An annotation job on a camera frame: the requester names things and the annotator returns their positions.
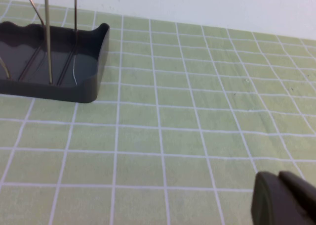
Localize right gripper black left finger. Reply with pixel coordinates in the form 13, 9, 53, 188
251, 171, 312, 225

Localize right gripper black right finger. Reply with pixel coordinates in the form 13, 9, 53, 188
279, 171, 316, 225

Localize green white-checked tablecloth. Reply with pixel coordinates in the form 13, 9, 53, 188
0, 0, 316, 225

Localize black lid rack, wire dividers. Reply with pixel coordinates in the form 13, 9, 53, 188
0, 0, 110, 104

